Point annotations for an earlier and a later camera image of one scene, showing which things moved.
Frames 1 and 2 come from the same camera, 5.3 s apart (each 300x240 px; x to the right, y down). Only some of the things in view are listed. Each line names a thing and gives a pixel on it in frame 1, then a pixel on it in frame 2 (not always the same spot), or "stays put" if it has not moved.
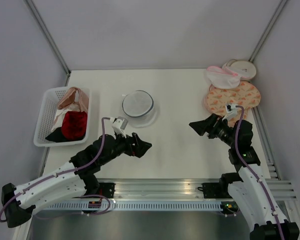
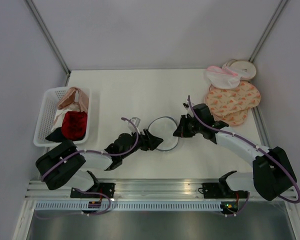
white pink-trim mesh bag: (223, 78) stays put
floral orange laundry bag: (245, 95) stays put
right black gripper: (202, 126) -> (181, 131)
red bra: (74, 125) stays put
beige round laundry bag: (244, 68) stays put
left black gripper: (138, 150) -> (149, 141)
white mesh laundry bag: (138, 107) -> (164, 127)
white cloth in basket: (61, 113) stays put
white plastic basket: (47, 108) stays put
